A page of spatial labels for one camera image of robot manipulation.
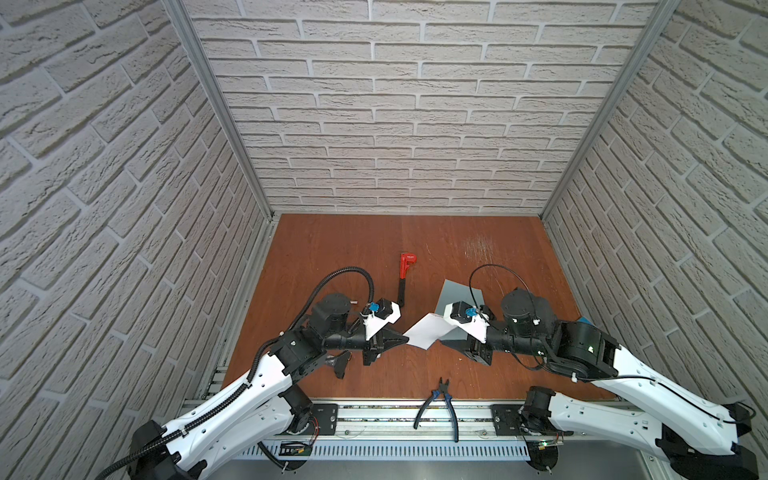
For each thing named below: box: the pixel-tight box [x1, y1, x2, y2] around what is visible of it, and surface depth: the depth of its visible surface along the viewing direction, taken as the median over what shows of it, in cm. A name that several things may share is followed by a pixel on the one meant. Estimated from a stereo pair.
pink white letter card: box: [403, 312, 457, 350], surface depth 64 cm
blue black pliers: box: [413, 377, 459, 443], surface depth 78 cm
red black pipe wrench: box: [398, 253, 417, 307], surface depth 105 cm
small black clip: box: [333, 350, 353, 379], surface depth 83 cm
